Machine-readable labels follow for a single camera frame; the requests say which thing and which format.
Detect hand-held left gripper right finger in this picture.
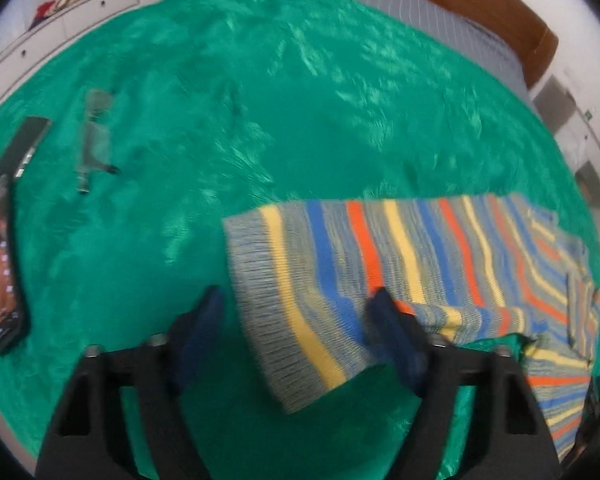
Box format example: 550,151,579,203
362,287,563,480

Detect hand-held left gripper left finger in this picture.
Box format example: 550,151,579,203
35,285,226,480

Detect striped knit sweater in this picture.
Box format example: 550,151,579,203
222,192,600,463

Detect smartphone with lit screen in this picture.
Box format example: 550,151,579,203
0,174,32,356

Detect green floral blanket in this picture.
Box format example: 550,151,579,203
0,0,600,478

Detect thin-framed glasses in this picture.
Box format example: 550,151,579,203
75,87,122,196

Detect white desk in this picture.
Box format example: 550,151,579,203
530,72,600,208

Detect blue-grey checked bed sheet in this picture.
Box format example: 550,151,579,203
270,0,526,103

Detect white drawer cabinet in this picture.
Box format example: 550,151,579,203
0,0,141,121

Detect brown wooden headboard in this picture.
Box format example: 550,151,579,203
330,0,560,88

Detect red cloth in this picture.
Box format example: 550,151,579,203
27,2,56,28

